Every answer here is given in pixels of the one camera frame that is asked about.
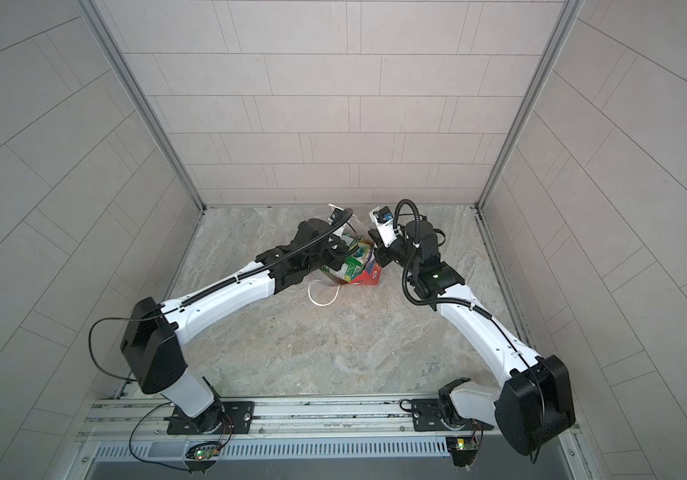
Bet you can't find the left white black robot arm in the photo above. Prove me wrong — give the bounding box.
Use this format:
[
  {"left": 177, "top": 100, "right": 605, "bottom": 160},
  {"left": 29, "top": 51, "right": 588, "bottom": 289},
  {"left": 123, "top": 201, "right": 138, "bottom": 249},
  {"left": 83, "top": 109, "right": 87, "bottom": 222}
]
[{"left": 121, "top": 208, "right": 353, "bottom": 432}]

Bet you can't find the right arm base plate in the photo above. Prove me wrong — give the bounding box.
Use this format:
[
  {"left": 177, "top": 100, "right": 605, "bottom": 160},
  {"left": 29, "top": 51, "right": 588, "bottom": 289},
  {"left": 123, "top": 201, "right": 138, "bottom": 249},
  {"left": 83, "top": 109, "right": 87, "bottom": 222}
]
[{"left": 399, "top": 399, "right": 493, "bottom": 432}]

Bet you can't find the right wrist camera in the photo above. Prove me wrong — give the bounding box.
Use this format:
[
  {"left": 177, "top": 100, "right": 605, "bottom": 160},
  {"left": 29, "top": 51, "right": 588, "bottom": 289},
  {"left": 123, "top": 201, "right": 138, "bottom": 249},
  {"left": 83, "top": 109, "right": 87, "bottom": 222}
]
[{"left": 369, "top": 206, "right": 397, "bottom": 248}]

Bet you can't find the red paper gift bag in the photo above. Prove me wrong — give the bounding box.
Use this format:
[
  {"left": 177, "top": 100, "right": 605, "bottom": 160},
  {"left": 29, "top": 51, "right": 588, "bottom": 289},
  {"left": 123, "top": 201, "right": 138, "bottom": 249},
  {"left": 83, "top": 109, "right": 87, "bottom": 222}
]
[{"left": 307, "top": 217, "right": 381, "bottom": 307}]

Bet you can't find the aluminium corner post right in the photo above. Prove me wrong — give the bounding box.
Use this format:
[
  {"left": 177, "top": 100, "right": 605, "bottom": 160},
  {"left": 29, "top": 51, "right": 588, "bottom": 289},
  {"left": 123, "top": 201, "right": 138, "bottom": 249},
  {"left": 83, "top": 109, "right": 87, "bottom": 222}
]
[{"left": 477, "top": 0, "right": 583, "bottom": 211}]

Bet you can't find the right circuit board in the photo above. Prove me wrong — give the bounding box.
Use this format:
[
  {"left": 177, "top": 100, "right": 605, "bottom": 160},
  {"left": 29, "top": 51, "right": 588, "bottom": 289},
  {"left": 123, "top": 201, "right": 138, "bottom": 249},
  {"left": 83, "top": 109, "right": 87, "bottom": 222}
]
[{"left": 445, "top": 437, "right": 479, "bottom": 468}]

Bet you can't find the green snack packet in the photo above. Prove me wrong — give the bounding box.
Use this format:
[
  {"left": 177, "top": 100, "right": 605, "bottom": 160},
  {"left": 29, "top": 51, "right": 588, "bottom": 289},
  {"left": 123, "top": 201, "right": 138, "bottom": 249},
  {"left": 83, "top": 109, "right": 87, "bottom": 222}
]
[{"left": 321, "top": 242, "right": 373, "bottom": 283}]

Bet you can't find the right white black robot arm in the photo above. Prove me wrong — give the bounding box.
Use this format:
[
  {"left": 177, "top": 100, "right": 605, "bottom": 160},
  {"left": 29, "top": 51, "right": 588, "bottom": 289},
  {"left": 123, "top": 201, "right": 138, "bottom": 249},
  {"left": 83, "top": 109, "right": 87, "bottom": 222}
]
[{"left": 369, "top": 207, "right": 575, "bottom": 459}]

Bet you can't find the aluminium corner post left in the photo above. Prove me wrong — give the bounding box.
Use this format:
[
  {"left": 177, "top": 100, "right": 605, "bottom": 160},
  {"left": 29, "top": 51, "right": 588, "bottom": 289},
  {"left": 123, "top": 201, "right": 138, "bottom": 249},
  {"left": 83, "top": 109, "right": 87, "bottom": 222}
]
[{"left": 76, "top": 0, "right": 207, "bottom": 215}]

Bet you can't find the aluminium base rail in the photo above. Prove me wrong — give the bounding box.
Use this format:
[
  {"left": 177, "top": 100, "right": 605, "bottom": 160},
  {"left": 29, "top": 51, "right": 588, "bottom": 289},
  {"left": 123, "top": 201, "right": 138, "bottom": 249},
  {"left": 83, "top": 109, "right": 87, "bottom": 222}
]
[{"left": 76, "top": 386, "right": 501, "bottom": 442}]

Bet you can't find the left green circuit board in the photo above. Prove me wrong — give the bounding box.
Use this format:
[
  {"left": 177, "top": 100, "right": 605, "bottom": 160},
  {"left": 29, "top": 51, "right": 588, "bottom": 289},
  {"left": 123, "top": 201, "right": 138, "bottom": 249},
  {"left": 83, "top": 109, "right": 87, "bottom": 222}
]
[{"left": 185, "top": 441, "right": 222, "bottom": 461}]

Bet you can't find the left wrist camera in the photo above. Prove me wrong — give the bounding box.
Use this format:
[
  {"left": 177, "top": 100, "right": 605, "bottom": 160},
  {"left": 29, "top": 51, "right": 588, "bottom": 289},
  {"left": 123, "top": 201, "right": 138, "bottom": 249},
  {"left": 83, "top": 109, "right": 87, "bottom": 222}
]
[{"left": 330, "top": 204, "right": 347, "bottom": 228}]

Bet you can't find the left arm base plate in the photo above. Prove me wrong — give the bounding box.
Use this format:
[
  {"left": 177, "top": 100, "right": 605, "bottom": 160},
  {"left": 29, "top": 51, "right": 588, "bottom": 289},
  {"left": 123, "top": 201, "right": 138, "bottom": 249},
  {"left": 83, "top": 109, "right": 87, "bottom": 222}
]
[{"left": 165, "top": 401, "right": 256, "bottom": 435}]

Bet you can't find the aluminium corner post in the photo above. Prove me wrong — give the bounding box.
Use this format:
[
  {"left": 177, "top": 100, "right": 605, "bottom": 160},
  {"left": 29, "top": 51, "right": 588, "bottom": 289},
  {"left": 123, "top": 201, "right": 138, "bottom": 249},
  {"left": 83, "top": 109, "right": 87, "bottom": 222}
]
[
  {"left": 477, "top": 0, "right": 583, "bottom": 211},
  {"left": 76, "top": 0, "right": 207, "bottom": 215}
]

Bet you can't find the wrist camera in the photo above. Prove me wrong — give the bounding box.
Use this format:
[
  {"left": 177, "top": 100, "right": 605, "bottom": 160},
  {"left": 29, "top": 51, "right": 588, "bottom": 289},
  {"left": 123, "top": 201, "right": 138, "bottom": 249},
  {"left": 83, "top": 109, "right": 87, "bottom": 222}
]
[
  {"left": 369, "top": 206, "right": 397, "bottom": 248},
  {"left": 330, "top": 204, "right": 347, "bottom": 228}
]

